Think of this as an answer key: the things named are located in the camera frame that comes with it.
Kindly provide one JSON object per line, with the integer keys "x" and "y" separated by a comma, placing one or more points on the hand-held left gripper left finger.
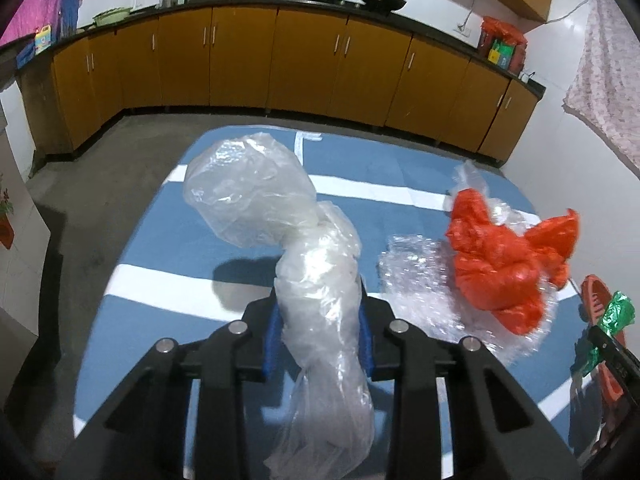
{"x": 272, "y": 332}

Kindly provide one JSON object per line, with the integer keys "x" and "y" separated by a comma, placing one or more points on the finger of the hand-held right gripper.
{"x": 617, "y": 360}

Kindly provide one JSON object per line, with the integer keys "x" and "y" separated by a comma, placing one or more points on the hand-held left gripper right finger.
{"x": 364, "y": 332}

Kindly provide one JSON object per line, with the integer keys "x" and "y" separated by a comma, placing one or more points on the green plastic bag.
{"x": 617, "y": 315}

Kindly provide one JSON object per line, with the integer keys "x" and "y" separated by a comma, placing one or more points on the red plastic basket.
{"x": 595, "y": 300}

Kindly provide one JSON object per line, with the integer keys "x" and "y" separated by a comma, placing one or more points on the white translucent plastic bag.
{"x": 250, "y": 185}

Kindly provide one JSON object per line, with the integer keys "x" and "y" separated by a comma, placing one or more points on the clear bubble wrap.
{"x": 420, "y": 290}

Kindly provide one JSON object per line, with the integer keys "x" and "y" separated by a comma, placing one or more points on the orange plastic bag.
{"x": 495, "y": 270}

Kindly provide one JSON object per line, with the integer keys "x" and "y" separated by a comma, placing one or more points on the blue striped tablecloth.
{"x": 380, "y": 175}

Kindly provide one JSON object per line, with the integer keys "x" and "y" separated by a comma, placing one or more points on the white flower-printed cabinet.
{"x": 10, "y": 270}

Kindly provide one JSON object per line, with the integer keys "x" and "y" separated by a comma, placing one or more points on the floral hanging cloth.
{"x": 610, "y": 90}

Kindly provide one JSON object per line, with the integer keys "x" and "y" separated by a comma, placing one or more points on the wooden base cabinets with counter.
{"x": 240, "y": 55}

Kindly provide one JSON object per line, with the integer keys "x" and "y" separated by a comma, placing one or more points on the white cup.
{"x": 527, "y": 77}

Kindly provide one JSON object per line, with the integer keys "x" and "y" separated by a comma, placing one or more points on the red bag of bottles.
{"x": 502, "y": 45}

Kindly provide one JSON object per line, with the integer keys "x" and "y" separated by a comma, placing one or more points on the green basin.
{"x": 112, "y": 16}

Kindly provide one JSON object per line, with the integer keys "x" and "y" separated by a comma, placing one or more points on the yellow bottle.
{"x": 43, "y": 40}

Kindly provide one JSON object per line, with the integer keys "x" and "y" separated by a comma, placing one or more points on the pink and blue hanging cloth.
{"x": 35, "y": 0}

